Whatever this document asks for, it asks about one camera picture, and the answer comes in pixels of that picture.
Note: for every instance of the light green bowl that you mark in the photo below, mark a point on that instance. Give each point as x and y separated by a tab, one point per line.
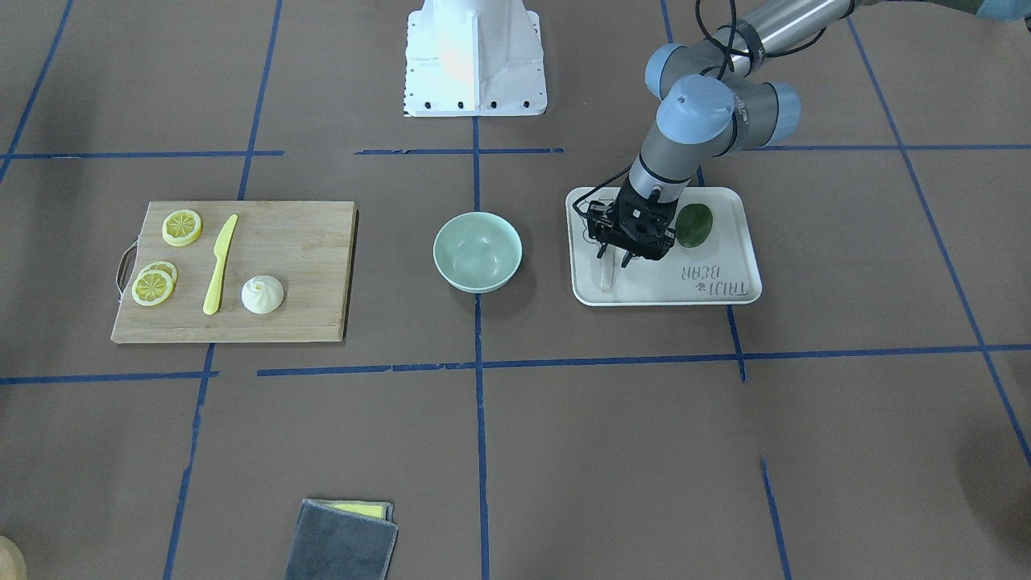
477	252

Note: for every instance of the white steamed bun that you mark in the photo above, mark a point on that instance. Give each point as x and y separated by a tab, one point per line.
262	294

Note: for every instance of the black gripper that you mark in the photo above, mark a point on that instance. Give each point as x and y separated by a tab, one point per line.
625	211

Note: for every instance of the white plastic spoon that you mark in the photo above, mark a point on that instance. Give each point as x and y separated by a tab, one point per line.
606	270

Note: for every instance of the dark green avocado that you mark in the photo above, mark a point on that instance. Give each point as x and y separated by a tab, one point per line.
693	225

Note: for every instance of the grey yellow folded cloth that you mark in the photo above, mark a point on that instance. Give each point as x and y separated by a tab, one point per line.
342	539

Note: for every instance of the bamboo cutting board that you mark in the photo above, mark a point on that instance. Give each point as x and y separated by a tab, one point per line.
307	245

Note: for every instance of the lemon slice front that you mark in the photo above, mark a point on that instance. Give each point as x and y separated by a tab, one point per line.
152	288

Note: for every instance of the lemon slice upper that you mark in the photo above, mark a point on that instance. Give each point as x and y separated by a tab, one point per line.
181	228

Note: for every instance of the lemon slice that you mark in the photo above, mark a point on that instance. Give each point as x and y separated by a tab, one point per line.
181	228
152	288
169	268

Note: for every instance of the lemon slice behind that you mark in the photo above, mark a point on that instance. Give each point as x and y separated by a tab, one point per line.
169	268

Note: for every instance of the yellow plastic knife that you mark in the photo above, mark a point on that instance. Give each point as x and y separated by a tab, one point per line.
213	296

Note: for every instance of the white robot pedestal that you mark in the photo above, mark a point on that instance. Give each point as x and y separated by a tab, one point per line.
474	59

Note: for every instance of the white bear serving tray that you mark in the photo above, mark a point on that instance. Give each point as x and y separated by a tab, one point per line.
723	271

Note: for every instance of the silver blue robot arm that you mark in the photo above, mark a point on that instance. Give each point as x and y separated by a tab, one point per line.
708	107

